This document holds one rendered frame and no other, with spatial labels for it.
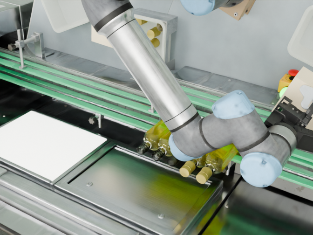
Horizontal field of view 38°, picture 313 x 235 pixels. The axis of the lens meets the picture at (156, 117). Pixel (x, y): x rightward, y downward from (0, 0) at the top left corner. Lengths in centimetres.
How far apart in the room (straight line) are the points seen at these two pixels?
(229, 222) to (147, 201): 27
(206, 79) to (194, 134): 68
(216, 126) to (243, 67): 73
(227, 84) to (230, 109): 71
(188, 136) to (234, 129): 11
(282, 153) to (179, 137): 22
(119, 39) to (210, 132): 27
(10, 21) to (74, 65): 40
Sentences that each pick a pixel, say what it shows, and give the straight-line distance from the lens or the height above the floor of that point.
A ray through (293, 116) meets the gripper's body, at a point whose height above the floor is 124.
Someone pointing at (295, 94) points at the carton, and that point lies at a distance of 119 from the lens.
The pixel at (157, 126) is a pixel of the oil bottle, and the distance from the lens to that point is 157.
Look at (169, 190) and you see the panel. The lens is 154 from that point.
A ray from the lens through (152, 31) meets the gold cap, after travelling 169.
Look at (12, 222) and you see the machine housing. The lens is 152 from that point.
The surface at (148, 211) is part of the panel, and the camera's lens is 145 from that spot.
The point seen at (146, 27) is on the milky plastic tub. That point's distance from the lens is 176.
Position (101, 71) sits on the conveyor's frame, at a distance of 189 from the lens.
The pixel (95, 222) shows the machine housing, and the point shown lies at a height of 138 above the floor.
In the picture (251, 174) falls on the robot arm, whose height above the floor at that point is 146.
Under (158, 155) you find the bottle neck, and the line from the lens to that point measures 146.
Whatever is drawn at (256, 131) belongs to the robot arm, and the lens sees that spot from 92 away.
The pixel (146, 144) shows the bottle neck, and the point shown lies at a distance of 150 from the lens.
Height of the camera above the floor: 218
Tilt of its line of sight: 49 degrees down
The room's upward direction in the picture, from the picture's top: 129 degrees counter-clockwise
